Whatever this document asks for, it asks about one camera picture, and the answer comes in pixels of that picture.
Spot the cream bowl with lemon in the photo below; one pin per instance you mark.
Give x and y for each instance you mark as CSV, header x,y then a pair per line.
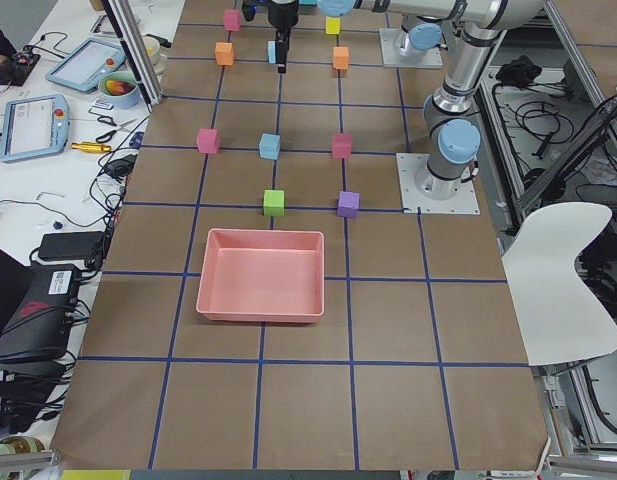
x,y
156,56

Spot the aluminium frame post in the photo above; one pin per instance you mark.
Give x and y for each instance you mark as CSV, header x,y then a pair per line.
x,y
127,32

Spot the black power adapter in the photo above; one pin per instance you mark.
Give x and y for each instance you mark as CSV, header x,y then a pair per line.
x,y
69,246

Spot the magenta block near base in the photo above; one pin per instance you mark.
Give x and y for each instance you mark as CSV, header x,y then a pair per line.
x,y
341,145

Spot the magenta block left far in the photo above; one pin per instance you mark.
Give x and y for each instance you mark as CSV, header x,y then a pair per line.
x,y
208,141

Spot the purple block left side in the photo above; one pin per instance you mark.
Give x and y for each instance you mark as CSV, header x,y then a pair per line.
x,y
348,204

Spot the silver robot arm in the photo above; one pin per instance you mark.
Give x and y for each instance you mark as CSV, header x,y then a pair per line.
x,y
418,34
455,141

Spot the magenta block right far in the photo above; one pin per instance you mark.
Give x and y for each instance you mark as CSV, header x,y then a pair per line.
x,y
232,20

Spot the black scissors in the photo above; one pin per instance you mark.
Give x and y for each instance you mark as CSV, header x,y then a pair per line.
x,y
115,127

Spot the teach pendant far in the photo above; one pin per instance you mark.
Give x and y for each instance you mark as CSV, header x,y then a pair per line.
x,y
83,69

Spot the pink tray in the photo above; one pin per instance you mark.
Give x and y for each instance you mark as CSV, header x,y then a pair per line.
x,y
262,276

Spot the black mini computer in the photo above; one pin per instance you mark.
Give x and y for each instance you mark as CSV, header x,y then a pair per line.
x,y
35,304

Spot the orange block far side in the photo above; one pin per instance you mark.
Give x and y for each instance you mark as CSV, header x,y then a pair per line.
x,y
224,53

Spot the blue bowl with fruit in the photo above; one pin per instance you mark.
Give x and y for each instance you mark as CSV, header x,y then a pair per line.
x,y
120,89

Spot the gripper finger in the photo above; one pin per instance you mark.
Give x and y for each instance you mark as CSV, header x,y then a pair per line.
x,y
282,45

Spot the teach pendant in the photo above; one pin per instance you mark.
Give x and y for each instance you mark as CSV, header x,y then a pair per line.
x,y
83,69
35,127

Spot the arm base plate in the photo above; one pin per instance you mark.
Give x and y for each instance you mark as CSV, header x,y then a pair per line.
x,y
391,58
423,193

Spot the white chair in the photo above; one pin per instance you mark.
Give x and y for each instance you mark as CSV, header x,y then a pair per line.
x,y
560,318

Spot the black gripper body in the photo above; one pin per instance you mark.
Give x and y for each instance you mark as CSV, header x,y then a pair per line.
x,y
280,14

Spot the teach pendant near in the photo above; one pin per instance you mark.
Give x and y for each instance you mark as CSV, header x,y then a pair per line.
x,y
35,127

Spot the orange block near base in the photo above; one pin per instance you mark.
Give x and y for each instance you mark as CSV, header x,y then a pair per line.
x,y
340,58

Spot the light blue block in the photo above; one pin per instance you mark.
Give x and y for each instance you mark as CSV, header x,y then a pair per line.
x,y
271,52
269,146

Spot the green block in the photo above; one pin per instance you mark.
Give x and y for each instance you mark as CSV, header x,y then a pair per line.
x,y
273,203

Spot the gold metal cylinder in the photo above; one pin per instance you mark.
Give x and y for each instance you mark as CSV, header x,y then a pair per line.
x,y
91,147

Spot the yellow block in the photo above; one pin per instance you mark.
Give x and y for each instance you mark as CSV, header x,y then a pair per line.
x,y
332,25

